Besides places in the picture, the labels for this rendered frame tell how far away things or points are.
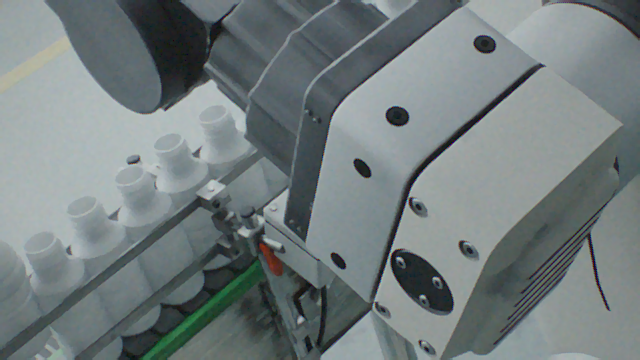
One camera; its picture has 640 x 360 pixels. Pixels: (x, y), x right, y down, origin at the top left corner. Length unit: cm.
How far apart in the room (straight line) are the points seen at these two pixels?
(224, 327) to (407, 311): 85
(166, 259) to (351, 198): 82
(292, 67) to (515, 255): 13
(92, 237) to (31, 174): 244
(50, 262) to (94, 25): 68
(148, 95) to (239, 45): 7
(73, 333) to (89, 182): 228
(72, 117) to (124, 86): 330
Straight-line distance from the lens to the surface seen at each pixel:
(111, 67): 63
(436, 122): 50
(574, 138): 52
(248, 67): 57
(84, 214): 129
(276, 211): 126
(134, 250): 130
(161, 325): 137
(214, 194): 132
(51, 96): 409
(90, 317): 131
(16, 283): 125
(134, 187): 130
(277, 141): 56
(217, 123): 135
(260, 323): 143
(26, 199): 364
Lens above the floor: 185
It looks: 35 degrees down
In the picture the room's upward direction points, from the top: 19 degrees counter-clockwise
